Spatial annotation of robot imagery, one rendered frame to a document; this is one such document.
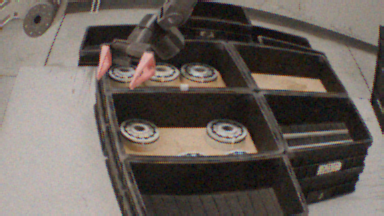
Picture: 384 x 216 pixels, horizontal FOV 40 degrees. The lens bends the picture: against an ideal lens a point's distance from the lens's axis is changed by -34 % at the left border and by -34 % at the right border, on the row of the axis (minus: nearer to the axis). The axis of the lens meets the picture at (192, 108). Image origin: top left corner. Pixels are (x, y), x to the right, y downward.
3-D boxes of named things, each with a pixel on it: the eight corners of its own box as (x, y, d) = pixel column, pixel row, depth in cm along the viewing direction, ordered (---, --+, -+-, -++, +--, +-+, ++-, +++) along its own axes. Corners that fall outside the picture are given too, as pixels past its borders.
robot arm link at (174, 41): (177, -3, 168) (177, 11, 161) (203, 24, 174) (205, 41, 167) (137, 19, 172) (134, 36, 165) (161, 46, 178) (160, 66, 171)
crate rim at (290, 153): (283, 160, 172) (286, 152, 171) (254, 98, 197) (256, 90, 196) (372, 146, 182) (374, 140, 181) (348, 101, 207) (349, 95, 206)
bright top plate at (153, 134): (123, 142, 180) (123, 140, 179) (117, 120, 188) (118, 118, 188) (162, 143, 182) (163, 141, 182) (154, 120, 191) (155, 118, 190)
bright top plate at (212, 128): (212, 143, 185) (212, 141, 185) (202, 120, 194) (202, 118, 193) (250, 141, 188) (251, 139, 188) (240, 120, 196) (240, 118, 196)
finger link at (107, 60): (92, 85, 164) (109, 55, 169) (115, 92, 162) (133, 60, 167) (88, 67, 159) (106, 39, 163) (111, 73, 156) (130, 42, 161)
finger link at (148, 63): (114, 92, 162) (132, 60, 167) (141, 100, 160) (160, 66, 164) (110, 73, 156) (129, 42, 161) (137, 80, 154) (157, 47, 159)
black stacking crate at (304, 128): (274, 188, 177) (285, 154, 171) (249, 130, 202) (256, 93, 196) (364, 169, 187) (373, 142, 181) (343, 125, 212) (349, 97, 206)
